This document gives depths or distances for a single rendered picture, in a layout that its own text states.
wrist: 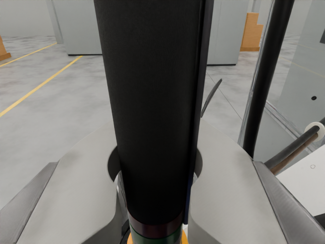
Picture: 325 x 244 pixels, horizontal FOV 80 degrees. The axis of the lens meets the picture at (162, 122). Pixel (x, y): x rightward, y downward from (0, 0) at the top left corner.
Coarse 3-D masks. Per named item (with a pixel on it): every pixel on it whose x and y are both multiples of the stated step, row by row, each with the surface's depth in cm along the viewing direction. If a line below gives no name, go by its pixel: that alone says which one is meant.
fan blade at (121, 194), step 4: (120, 172) 60; (120, 176) 59; (120, 180) 58; (120, 184) 58; (120, 188) 58; (120, 192) 58; (124, 192) 52; (120, 196) 59; (124, 196) 52; (120, 200) 60; (124, 200) 52; (120, 204) 61; (124, 204) 53; (124, 208) 56; (124, 212) 58; (124, 216) 59; (124, 220) 59
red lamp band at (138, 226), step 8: (128, 216) 11; (136, 224) 10; (144, 224) 10; (160, 224) 10; (168, 224) 10; (176, 224) 10; (144, 232) 10; (152, 232) 10; (160, 232) 10; (168, 232) 10
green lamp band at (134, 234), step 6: (132, 228) 11; (180, 228) 11; (132, 234) 12; (138, 234) 11; (174, 234) 11; (180, 234) 12; (138, 240) 11; (144, 240) 11; (150, 240) 10; (156, 240) 10; (162, 240) 11; (168, 240) 11; (174, 240) 11
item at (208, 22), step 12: (204, 0) 6; (204, 12) 6; (204, 24) 6; (204, 36) 6; (204, 48) 6; (204, 60) 7; (204, 72) 7; (204, 84) 7; (192, 108) 8; (192, 120) 8; (192, 132) 8; (192, 144) 9; (192, 156) 9; (192, 168) 9; (192, 180) 10
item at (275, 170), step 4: (312, 136) 29; (316, 136) 30; (308, 140) 28; (312, 140) 29; (304, 144) 28; (308, 144) 28; (300, 148) 27; (304, 148) 28; (296, 152) 26; (300, 152) 27; (288, 156) 26; (292, 156) 26; (284, 160) 25; (288, 160) 25; (280, 164) 24; (284, 164) 25; (272, 168) 24; (276, 168) 24; (280, 168) 24; (272, 172) 23; (276, 172) 24
